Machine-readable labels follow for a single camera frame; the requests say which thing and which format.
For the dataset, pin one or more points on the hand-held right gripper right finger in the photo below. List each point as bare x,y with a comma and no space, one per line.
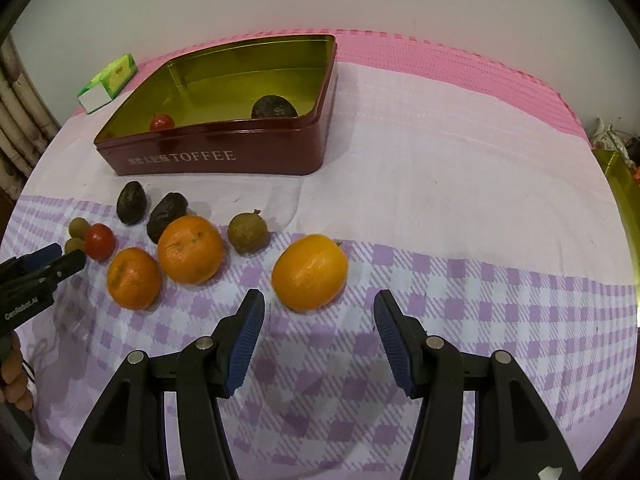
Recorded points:
395,345

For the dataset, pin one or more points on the cherry tomato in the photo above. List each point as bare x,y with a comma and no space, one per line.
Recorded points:
161,122
100,241

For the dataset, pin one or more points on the person's left hand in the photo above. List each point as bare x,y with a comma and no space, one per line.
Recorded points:
12,380

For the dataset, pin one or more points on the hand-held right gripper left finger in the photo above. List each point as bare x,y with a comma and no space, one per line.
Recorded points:
245,340

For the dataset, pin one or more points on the bamboo furniture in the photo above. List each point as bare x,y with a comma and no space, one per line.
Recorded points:
20,110

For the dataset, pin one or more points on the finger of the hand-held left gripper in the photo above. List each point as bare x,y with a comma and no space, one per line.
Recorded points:
37,257
70,264

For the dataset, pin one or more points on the green tissue box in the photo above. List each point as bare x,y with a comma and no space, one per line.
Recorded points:
112,77

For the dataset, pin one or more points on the brown round fruit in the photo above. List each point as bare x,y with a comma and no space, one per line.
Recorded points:
248,232

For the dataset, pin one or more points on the small green-brown fruit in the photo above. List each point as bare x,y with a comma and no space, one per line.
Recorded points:
78,226
73,245

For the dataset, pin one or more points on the dark red tin box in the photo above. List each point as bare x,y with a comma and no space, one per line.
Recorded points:
225,155

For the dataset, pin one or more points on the orange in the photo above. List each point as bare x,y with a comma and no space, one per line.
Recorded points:
190,249
135,277
310,272

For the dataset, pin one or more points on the dark avocado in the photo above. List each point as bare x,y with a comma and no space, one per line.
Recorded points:
167,212
131,202
272,107

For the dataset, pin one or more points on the pink foam mat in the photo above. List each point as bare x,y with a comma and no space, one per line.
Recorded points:
450,70

